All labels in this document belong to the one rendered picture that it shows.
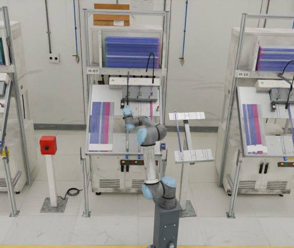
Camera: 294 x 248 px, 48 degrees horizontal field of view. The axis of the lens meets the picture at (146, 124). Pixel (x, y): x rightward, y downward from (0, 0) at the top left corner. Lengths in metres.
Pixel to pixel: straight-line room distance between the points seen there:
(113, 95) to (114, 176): 0.86
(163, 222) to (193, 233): 0.65
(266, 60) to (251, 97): 0.38
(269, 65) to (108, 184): 2.00
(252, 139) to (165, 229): 1.18
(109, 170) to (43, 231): 0.84
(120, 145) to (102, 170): 0.54
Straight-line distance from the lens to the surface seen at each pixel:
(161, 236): 2.77
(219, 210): 3.58
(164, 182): 2.50
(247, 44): 3.45
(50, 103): 5.03
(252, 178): 3.70
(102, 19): 3.41
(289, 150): 3.32
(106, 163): 3.40
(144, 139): 2.36
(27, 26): 4.81
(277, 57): 3.38
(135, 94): 3.14
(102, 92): 3.23
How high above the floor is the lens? 2.20
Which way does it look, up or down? 25 degrees down
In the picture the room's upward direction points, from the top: 2 degrees clockwise
